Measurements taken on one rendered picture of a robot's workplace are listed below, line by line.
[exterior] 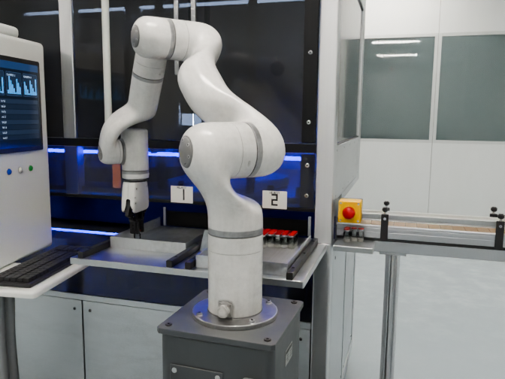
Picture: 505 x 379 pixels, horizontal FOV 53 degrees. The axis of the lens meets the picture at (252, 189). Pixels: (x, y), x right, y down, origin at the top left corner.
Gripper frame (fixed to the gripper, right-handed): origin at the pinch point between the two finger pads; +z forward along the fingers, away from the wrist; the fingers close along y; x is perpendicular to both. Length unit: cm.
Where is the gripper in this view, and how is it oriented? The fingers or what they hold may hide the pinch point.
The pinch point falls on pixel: (137, 226)
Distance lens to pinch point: 169.4
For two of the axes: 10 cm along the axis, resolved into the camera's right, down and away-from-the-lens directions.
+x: 9.6, 0.5, -2.8
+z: -0.1, 9.9, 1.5
